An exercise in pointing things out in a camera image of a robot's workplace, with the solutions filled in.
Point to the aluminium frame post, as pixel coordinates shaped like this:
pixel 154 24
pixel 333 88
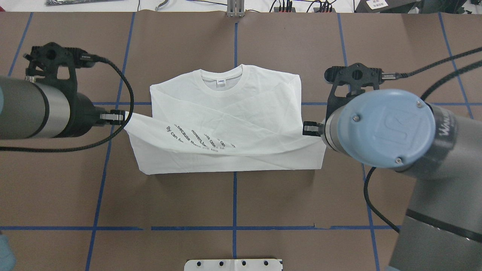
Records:
pixel 235 8

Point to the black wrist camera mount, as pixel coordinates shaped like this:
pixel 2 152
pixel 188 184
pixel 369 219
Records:
pixel 54 65
pixel 356 77

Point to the orange-black usb hub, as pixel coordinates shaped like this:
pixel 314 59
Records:
pixel 284 6
pixel 324 6

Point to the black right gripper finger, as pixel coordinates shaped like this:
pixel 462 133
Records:
pixel 312 128

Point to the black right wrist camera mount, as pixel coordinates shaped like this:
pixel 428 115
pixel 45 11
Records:
pixel 356 77

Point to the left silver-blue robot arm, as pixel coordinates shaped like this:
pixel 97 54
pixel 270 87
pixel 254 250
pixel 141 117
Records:
pixel 30 110

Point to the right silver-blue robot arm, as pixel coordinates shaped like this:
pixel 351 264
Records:
pixel 395 129

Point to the white long-sleeve printed shirt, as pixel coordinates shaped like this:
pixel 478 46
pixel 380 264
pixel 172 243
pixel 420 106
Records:
pixel 245 119

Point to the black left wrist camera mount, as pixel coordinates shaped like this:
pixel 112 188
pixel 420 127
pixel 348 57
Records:
pixel 54 65

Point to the upper orange-black usb hub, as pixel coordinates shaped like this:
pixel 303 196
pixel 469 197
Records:
pixel 284 6

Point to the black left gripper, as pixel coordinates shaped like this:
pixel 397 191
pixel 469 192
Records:
pixel 83 113

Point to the lower orange-black usb hub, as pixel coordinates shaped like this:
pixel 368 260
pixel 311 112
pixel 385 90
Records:
pixel 324 6

